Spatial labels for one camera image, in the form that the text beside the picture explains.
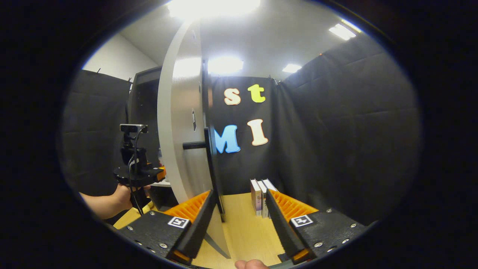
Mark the black backdrop cloth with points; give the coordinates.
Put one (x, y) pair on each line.
(336, 130)

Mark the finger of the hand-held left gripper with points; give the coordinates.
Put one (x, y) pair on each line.
(161, 173)

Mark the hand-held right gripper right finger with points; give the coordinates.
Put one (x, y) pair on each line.
(283, 228)

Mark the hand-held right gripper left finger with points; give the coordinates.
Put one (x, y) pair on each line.
(198, 228)

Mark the ceiling light panel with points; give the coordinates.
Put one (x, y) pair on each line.
(225, 65)
(344, 30)
(291, 68)
(213, 7)

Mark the grey cabinet door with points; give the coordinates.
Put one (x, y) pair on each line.
(179, 112)

